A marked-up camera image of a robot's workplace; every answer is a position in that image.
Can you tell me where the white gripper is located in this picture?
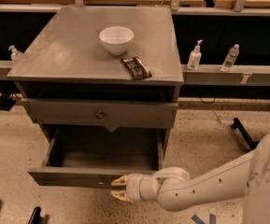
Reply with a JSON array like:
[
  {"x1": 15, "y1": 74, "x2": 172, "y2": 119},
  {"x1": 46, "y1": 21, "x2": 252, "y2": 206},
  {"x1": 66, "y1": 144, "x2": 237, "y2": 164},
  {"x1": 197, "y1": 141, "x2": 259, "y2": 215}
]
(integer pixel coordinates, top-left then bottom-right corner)
[{"x1": 111, "y1": 174, "x2": 148, "y2": 203}]

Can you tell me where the grey drawer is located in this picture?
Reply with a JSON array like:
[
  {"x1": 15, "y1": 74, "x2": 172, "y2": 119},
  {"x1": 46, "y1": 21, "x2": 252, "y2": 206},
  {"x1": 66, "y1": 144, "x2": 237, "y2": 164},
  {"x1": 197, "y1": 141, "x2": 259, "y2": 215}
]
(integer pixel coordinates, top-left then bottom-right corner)
[
  {"x1": 29, "y1": 126, "x2": 163, "y2": 189},
  {"x1": 21, "y1": 98, "x2": 178, "y2": 129}
]

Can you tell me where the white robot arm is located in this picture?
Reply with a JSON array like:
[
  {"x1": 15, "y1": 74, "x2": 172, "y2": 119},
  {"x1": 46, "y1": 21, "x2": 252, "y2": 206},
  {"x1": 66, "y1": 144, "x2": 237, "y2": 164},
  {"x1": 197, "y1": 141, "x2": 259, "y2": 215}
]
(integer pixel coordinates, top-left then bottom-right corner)
[{"x1": 111, "y1": 133, "x2": 270, "y2": 224}]

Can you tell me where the white paper under drawer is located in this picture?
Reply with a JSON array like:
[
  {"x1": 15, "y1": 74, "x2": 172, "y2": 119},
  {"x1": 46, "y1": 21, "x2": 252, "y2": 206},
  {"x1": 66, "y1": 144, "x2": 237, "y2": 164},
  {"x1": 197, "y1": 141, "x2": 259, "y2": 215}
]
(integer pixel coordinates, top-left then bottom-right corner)
[{"x1": 105, "y1": 126, "x2": 118, "y2": 133}]

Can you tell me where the grey top drawer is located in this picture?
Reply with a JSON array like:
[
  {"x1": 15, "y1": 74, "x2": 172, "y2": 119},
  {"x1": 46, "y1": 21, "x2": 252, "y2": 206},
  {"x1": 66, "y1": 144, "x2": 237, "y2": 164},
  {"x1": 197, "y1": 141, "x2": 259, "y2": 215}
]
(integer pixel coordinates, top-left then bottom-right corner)
[{"x1": 21, "y1": 98, "x2": 178, "y2": 129}]

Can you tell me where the grey wooden drawer cabinet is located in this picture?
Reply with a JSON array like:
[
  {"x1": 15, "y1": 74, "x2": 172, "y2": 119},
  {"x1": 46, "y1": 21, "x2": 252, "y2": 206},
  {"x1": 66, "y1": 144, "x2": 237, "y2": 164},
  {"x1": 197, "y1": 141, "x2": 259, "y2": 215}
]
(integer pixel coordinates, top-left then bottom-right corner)
[{"x1": 7, "y1": 5, "x2": 184, "y2": 147}]

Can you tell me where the black object on floor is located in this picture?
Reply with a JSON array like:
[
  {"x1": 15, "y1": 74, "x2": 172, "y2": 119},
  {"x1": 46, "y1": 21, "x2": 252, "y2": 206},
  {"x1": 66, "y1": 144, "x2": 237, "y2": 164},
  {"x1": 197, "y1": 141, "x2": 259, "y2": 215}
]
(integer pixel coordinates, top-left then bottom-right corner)
[{"x1": 28, "y1": 206, "x2": 41, "y2": 224}]

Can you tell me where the black snack bar wrapper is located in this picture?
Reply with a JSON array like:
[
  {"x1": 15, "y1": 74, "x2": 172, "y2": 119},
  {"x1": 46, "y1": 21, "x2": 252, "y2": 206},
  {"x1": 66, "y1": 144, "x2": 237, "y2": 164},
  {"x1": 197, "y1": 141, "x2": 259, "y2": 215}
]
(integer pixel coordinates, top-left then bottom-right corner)
[{"x1": 121, "y1": 57, "x2": 152, "y2": 80}]

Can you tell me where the black box under shelf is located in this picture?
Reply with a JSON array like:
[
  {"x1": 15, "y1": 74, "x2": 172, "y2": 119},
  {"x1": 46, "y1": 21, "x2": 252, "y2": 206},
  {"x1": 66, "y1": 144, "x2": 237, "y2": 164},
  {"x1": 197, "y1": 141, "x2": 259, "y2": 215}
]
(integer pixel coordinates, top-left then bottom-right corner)
[{"x1": 0, "y1": 93, "x2": 16, "y2": 111}]

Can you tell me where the white pump sanitizer bottle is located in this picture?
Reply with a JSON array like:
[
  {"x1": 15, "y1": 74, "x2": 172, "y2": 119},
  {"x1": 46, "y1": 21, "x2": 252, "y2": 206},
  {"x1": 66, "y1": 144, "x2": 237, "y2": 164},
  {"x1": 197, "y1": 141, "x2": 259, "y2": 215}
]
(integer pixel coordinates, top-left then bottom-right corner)
[{"x1": 187, "y1": 40, "x2": 202, "y2": 70}]

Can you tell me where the white ceramic bowl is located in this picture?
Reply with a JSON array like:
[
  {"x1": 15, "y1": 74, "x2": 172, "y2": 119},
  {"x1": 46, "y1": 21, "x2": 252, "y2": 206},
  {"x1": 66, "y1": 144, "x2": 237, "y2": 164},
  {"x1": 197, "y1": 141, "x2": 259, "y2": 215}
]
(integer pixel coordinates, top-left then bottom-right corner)
[{"x1": 99, "y1": 26, "x2": 135, "y2": 55}]

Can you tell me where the small clear pump bottle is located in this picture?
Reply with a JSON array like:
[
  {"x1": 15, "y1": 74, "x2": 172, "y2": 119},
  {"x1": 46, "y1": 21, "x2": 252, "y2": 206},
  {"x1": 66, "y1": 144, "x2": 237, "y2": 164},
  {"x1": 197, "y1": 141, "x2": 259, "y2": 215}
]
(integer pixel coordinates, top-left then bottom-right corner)
[{"x1": 8, "y1": 45, "x2": 22, "y2": 61}]

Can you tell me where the clear plastic water bottle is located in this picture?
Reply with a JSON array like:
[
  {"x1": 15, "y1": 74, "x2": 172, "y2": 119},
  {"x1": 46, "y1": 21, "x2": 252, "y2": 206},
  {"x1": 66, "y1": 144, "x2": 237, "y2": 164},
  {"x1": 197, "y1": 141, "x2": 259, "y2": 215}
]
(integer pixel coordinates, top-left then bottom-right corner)
[{"x1": 220, "y1": 44, "x2": 239, "y2": 72}]

